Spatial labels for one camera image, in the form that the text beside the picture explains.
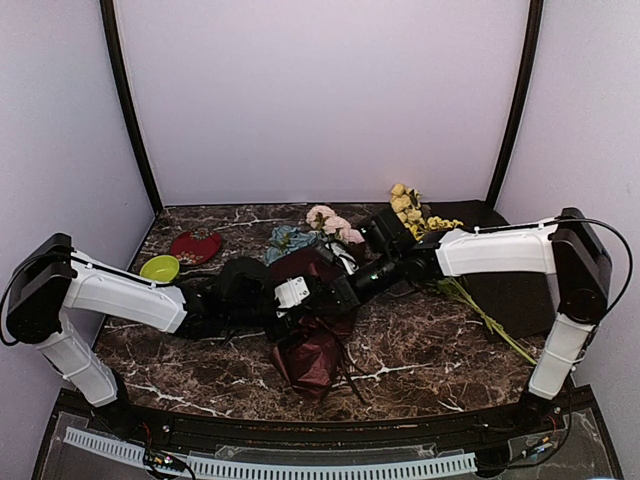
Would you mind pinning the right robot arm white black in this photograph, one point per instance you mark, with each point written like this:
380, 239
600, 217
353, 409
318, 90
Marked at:
555, 272

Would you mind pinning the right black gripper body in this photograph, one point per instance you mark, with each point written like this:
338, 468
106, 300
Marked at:
390, 274

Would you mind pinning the red embroidered round pouch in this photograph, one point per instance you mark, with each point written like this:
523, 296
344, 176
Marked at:
195, 247

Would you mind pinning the green plastic bowl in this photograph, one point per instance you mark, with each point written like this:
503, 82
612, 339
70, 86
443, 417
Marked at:
161, 268

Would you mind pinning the black front table rail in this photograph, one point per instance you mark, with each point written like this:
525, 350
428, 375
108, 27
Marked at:
575, 418

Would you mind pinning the black frame post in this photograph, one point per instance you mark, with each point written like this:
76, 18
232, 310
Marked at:
127, 106
521, 89

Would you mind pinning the white cable duct strip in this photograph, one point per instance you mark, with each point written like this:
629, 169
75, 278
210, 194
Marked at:
245, 463

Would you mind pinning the pink fake rose bunch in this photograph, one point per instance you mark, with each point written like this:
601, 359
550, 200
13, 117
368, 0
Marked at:
325, 220

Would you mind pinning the right black frame post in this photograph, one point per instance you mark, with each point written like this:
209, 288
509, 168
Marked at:
521, 89

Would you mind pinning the yellow fake flower bunch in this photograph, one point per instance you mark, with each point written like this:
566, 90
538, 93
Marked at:
406, 203

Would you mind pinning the left black frame post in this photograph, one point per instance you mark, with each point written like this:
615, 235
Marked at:
127, 106

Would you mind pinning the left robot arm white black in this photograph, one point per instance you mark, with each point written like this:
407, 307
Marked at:
57, 277

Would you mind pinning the red wrapping paper sheet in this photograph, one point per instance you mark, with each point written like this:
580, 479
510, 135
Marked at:
313, 351

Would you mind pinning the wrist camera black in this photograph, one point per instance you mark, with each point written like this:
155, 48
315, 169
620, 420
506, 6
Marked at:
248, 277
384, 236

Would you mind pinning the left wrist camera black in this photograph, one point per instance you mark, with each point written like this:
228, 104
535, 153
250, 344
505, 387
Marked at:
248, 277

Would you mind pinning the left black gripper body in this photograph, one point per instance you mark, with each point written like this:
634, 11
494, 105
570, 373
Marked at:
275, 333

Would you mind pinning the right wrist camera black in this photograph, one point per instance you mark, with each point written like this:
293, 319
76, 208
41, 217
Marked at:
384, 236

